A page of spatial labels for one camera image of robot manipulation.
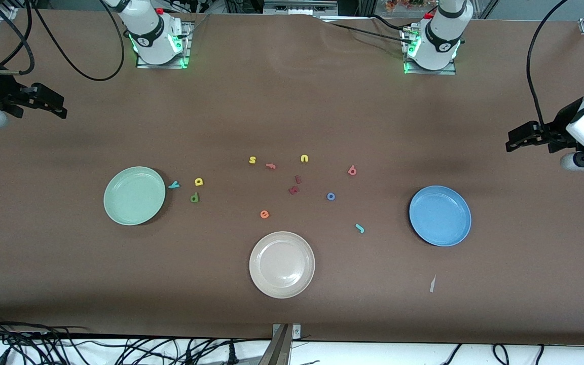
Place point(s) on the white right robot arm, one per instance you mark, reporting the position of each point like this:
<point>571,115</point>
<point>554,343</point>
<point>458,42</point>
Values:
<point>150,35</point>

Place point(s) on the beige plate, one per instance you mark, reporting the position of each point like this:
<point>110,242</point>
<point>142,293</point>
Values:
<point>282,263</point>

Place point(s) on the blue plate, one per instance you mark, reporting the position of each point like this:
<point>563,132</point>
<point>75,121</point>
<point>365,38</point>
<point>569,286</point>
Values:
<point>440,215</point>

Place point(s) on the grey power strip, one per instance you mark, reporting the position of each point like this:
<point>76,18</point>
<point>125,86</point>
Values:
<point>299,7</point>

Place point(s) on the green plate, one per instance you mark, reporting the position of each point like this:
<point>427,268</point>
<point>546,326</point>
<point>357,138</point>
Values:
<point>135,195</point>

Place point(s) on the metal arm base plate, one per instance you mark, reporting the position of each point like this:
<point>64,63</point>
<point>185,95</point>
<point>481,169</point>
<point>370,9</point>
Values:
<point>431,72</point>
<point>187,48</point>

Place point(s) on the green letter d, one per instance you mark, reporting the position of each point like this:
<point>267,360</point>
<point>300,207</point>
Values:
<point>196,195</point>

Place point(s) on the orange flowers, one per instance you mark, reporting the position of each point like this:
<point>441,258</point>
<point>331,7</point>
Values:
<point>403,4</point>

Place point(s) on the teal letter y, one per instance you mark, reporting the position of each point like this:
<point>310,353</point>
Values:
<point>173,185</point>

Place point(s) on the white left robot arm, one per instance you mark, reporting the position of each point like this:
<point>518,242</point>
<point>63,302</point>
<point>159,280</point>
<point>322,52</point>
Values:
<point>441,40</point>

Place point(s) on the teal letter j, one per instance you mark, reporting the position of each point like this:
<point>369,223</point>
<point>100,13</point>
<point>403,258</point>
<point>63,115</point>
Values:
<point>360,229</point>

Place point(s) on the grey tape scrap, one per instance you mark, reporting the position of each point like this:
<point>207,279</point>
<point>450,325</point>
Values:
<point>432,285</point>

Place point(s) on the dark red letter k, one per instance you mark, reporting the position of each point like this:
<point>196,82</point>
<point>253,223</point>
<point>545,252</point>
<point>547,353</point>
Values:
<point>294,190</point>

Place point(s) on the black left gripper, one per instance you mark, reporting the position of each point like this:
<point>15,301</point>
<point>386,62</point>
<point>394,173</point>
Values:
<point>559,126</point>

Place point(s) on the small metal bracket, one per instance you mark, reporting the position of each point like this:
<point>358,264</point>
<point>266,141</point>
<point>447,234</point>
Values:
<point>296,332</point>

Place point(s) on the brown table cover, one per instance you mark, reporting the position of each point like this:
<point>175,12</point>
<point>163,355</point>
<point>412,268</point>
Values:
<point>292,101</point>

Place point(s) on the grey metal bar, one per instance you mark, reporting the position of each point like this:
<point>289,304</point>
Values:
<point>278,350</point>

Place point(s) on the pink letter b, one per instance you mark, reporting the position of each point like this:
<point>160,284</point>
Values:
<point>350,168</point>

